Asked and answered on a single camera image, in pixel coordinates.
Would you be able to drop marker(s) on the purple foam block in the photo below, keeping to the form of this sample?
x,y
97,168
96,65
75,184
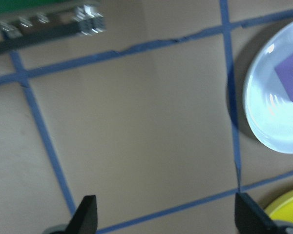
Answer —
x,y
291,78

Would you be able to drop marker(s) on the yellow plastic plate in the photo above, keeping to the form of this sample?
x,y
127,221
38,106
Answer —
x,y
278,204

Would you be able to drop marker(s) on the light blue plastic plate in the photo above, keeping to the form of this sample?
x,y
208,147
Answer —
x,y
266,122

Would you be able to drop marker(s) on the green conveyor belt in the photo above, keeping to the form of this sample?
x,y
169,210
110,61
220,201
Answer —
x,y
39,36

